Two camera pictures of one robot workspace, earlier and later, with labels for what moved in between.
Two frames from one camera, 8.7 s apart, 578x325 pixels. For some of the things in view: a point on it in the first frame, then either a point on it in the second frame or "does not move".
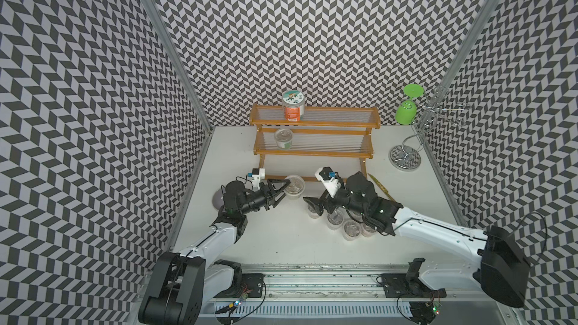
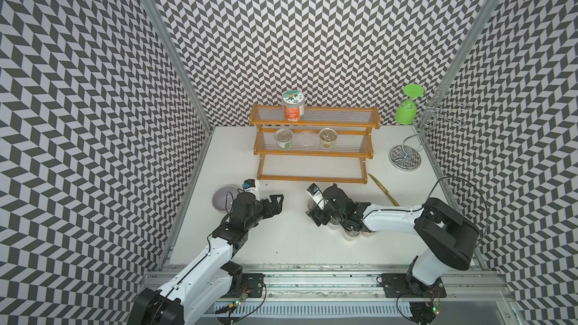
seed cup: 295,189 to 327,137
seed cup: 336,220 does not move
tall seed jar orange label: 293,103 does not move
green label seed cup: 284,137 does not move
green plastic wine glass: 406,110 does not move
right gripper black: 315,204 to 317,217
